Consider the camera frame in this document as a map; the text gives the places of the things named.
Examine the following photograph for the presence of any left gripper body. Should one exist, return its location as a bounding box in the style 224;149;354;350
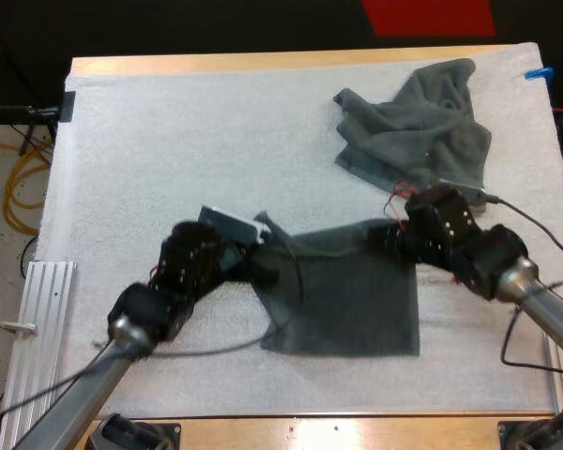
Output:
158;218;282;310

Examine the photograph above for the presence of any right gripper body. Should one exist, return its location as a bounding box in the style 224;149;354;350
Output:
366;184;480;273

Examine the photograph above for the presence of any grey-green towel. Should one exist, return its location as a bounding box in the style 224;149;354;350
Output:
251;211;422;359

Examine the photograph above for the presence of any pile of grey-green towels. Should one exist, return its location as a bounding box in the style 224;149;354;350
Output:
332;57;494;194

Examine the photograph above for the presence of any dark clamp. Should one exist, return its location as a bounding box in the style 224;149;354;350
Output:
59;90;77;125

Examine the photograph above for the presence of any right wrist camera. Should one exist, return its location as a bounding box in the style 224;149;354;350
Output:
436;176;488;203

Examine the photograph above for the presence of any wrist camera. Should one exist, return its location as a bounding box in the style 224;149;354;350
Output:
197;203;269;246
436;176;488;203

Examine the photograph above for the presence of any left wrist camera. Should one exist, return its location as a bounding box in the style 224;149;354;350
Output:
197;203;269;246

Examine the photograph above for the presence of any black cable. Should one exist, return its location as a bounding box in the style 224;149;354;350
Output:
499;275;563;378
483;193;563;263
0;228;307;450

